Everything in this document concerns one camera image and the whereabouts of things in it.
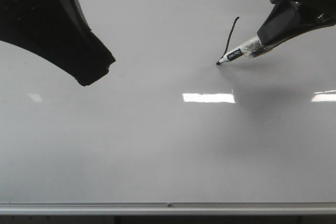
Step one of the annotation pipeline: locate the white whiteboard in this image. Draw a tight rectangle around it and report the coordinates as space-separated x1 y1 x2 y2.
1 0 335 202

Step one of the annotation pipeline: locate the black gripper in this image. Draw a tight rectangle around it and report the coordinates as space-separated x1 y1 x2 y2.
257 0 335 46

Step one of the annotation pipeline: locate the aluminium whiteboard tray rail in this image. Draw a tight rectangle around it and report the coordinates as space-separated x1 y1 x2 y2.
1 202 335 216

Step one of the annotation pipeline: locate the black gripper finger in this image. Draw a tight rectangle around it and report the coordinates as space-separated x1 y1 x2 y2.
1 0 115 86

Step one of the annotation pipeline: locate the black whiteboard marker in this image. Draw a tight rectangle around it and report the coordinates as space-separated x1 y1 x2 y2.
216 36 275 65

